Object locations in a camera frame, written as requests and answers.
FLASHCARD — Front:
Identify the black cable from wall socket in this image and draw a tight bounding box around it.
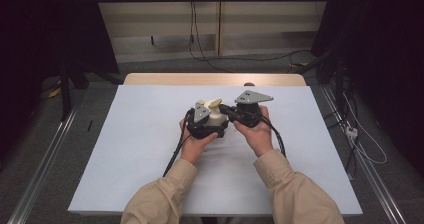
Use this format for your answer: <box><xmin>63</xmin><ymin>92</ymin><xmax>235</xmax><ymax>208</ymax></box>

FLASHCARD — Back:
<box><xmin>188</xmin><ymin>0</ymin><xmax>313</xmax><ymax>74</ymax></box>

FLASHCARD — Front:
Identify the white power strip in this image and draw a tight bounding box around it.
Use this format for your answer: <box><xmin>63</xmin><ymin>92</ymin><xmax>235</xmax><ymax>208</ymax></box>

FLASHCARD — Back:
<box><xmin>345</xmin><ymin>125</ymin><xmax>359</xmax><ymax>140</ymax></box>

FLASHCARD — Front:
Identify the left hand-held gripper black cable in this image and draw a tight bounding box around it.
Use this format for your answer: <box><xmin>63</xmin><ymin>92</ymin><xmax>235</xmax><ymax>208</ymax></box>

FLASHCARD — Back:
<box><xmin>162</xmin><ymin>108</ymin><xmax>195</xmax><ymax>178</ymax></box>

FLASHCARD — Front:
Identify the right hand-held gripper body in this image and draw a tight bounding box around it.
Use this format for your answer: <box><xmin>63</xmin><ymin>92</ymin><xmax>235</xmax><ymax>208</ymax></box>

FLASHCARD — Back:
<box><xmin>233</xmin><ymin>89</ymin><xmax>275</xmax><ymax>129</ymax></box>

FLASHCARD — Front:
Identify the clear cup with cream lid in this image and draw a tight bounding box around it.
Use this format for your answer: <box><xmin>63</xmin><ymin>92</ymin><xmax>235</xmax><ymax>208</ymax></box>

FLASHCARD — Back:
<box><xmin>196</xmin><ymin>98</ymin><xmax>230</xmax><ymax>128</ymax></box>

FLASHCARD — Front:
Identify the white floor cable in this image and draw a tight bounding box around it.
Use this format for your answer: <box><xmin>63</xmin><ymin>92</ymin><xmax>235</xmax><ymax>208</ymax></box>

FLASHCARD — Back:
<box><xmin>342</xmin><ymin>93</ymin><xmax>388</xmax><ymax>166</ymax></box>

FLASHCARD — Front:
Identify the person's right hand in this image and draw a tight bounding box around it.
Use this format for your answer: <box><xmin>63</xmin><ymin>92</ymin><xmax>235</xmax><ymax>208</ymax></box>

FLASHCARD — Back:
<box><xmin>232</xmin><ymin>105</ymin><xmax>275</xmax><ymax>159</ymax></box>

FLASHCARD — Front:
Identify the aluminium floor rail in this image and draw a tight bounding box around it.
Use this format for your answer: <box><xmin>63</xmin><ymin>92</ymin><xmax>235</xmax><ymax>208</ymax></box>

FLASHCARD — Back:
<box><xmin>320</xmin><ymin>84</ymin><xmax>407</xmax><ymax>224</ymax></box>
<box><xmin>7</xmin><ymin>105</ymin><xmax>80</xmax><ymax>224</ymax></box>

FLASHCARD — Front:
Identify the right hand-held gripper black cable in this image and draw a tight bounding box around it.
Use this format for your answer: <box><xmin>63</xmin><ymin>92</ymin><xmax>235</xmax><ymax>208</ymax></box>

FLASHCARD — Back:
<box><xmin>261</xmin><ymin>115</ymin><xmax>288</xmax><ymax>159</ymax></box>

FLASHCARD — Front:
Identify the person's left hand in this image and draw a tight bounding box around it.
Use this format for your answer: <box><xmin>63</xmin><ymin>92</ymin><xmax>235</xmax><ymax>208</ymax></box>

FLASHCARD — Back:
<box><xmin>179</xmin><ymin>118</ymin><xmax>220</xmax><ymax>167</ymax></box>

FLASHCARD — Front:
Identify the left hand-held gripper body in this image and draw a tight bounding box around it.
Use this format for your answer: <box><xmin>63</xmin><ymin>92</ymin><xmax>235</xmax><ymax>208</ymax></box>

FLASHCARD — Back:
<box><xmin>185</xmin><ymin>102</ymin><xmax>220</xmax><ymax>141</ymax></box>

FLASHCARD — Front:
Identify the black metal stand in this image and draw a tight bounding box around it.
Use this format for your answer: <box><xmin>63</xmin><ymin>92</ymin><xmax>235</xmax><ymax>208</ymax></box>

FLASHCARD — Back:
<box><xmin>58</xmin><ymin>55</ymin><xmax>90</xmax><ymax>122</ymax></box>

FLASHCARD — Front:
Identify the black curtain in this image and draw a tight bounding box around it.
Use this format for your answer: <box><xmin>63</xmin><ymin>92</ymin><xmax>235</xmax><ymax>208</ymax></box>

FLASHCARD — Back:
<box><xmin>0</xmin><ymin>0</ymin><xmax>120</xmax><ymax>172</ymax></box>
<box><xmin>311</xmin><ymin>0</ymin><xmax>424</xmax><ymax>177</ymax></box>

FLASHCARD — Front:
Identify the hand-held gripper black cable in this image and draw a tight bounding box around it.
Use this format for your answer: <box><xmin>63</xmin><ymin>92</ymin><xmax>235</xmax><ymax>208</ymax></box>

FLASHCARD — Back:
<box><xmin>162</xmin><ymin>108</ymin><xmax>195</xmax><ymax>178</ymax></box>
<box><xmin>261</xmin><ymin>115</ymin><xmax>288</xmax><ymax>159</ymax></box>

